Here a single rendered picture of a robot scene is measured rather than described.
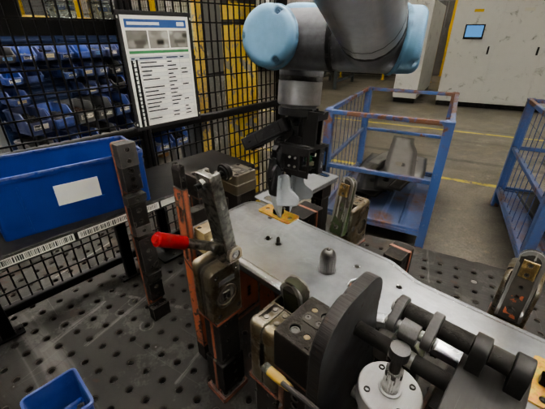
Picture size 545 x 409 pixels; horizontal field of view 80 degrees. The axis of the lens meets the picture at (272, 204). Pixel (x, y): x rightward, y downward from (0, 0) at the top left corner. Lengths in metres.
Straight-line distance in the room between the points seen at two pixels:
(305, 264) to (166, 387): 0.43
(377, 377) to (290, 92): 0.42
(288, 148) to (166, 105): 0.59
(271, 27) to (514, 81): 7.95
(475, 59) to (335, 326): 7.99
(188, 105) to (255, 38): 0.70
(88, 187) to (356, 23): 0.66
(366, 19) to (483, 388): 0.30
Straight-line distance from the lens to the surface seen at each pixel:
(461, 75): 8.21
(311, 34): 0.45
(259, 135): 0.62
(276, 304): 0.47
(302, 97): 0.56
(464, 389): 0.33
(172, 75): 1.09
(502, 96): 8.33
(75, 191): 0.82
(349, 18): 0.30
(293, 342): 0.37
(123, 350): 0.96
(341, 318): 0.31
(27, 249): 0.80
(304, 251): 0.68
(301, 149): 0.56
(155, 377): 0.89
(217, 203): 0.51
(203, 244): 0.54
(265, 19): 0.45
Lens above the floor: 1.40
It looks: 28 degrees down
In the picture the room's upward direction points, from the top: straight up
